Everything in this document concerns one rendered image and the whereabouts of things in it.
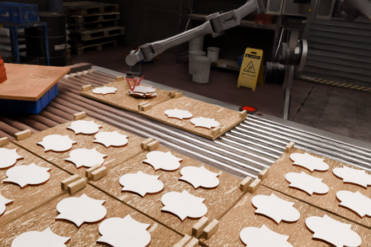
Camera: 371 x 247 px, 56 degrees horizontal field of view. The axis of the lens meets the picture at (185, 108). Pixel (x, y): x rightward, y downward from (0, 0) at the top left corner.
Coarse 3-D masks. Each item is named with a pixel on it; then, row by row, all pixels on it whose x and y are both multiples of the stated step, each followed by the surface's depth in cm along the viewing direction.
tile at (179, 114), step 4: (168, 112) 167; (172, 112) 168; (176, 112) 168; (180, 112) 169; (184, 112) 169; (188, 112) 169; (168, 116) 163; (172, 116) 163; (176, 116) 164; (180, 116) 164; (184, 116) 164; (188, 116) 165
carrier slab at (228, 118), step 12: (156, 108) 174; (168, 108) 176; (180, 108) 177; (192, 108) 178; (204, 108) 179; (216, 108) 181; (156, 120) 164; (168, 120) 161; (180, 120) 162; (216, 120) 165; (228, 120) 166; (240, 120) 169; (192, 132) 154; (204, 132) 152
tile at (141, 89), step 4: (136, 88) 189; (140, 88) 189; (144, 88) 190; (148, 88) 190; (152, 88) 191; (132, 92) 184; (136, 92) 185; (140, 92) 184; (144, 92) 184; (148, 92) 185; (152, 92) 186
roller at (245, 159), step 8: (72, 96) 188; (80, 96) 187; (96, 104) 179; (112, 112) 173; (120, 112) 171; (136, 120) 165; (144, 120) 163; (160, 128) 158; (168, 128) 157; (176, 136) 153; (184, 136) 151; (192, 136) 151; (200, 144) 146; (208, 144) 145; (224, 152) 141; (232, 152) 140; (248, 160) 136; (256, 160) 135
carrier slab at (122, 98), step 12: (108, 84) 204; (120, 84) 206; (132, 84) 208; (96, 96) 184; (108, 96) 185; (120, 96) 186; (132, 96) 188; (156, 96) 191; (168, 96) 192; (132, 108) 172
